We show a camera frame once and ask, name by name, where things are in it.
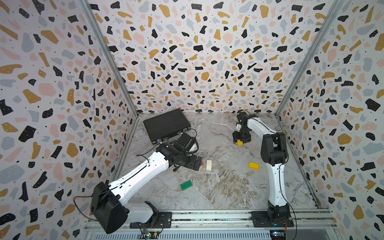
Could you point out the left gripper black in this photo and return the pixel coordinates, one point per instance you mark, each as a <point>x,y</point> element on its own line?
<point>192,164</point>

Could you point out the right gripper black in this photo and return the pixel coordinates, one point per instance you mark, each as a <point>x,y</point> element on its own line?
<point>245,139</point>

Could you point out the white lego brick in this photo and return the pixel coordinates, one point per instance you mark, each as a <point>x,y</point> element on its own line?
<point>209,165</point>

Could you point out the green lego brick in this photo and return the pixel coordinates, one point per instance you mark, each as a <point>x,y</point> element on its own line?
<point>186,185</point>

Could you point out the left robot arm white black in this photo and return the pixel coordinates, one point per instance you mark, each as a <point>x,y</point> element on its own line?
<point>110,202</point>

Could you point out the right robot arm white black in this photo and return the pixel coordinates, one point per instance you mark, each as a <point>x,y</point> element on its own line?
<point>274,154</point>

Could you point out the large yellow lego brick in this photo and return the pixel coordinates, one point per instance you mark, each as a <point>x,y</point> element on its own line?
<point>254,166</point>

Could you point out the black briefcase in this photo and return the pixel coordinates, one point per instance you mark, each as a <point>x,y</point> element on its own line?
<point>167,125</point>

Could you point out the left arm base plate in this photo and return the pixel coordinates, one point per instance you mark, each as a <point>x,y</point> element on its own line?
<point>161,220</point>

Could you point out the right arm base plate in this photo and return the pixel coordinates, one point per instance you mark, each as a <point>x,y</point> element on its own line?
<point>265,219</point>

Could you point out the aluminium mounting rail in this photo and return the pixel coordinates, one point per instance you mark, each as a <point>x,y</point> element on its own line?
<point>305,224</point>

